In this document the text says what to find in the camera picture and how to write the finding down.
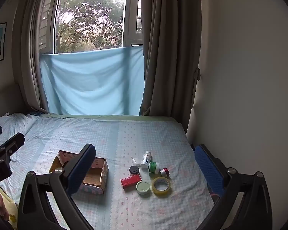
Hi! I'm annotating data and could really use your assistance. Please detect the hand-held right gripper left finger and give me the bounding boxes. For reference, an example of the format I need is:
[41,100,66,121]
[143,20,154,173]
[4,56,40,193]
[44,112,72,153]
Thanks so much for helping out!
[17,143,96,230]

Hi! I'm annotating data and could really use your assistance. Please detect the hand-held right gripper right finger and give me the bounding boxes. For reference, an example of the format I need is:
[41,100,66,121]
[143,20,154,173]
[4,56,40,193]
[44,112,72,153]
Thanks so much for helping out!
[194,144,273,230]

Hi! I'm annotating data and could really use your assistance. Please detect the cardboard box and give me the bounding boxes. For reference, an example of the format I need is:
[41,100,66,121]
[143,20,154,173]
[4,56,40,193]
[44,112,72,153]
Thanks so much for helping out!
[49,150,109,194]

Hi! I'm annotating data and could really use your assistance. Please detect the red carton box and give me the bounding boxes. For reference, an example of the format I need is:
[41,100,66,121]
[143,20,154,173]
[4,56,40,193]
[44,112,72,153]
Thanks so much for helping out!
[120,174,142,190]

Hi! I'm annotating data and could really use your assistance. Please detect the yellow packing tape roll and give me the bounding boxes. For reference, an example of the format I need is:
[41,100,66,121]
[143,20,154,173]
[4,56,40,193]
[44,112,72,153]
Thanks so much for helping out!
[151,177,171,197]

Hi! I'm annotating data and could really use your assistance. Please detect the green label white jar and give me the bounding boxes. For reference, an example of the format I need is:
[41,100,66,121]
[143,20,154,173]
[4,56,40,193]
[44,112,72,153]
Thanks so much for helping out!
[148,161,160,174]

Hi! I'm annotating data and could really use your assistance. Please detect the white pill bottle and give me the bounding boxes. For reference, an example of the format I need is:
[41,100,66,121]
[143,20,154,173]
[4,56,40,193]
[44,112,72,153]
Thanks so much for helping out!
[140,151,152,169]

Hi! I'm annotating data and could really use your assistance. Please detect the person's left hand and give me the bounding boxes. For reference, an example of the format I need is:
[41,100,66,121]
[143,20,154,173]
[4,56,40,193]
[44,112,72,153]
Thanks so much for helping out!
[0,188,10,222]

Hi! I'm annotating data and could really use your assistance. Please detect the blue floral pillow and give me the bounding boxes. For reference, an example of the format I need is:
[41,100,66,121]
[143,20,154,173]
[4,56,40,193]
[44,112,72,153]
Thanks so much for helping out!
[0,113,39,149]

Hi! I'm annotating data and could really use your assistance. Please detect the yellow patterned cloth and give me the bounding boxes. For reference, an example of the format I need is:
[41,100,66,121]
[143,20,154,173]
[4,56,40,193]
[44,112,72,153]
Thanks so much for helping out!
[0,184,20,230]

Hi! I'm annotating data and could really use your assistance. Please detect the green mattress pad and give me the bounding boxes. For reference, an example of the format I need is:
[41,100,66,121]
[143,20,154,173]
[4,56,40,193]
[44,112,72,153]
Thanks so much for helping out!
[40,113,180,123]

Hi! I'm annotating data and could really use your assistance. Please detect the pale green lid jar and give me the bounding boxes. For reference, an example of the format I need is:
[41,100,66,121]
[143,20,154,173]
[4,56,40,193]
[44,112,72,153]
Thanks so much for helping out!
[136,181,151,195]

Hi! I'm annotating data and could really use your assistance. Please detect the blue checked floral bed sheet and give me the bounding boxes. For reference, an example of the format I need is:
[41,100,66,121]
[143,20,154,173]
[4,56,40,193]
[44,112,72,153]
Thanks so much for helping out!
[0,112,215,230]

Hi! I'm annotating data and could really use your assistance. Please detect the brown curtain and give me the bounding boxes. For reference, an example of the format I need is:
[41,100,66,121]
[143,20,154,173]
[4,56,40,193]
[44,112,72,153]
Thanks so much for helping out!
[139,0,202,135]
[11,0,64,114]

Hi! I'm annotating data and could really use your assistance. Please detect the light blue hanging cloth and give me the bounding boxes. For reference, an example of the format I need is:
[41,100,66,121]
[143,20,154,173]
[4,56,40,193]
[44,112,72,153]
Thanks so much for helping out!
[39,45,146,116]

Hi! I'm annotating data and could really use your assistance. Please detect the window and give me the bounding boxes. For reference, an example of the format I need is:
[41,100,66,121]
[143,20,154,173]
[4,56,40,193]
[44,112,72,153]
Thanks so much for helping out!
[38,0,144,54]

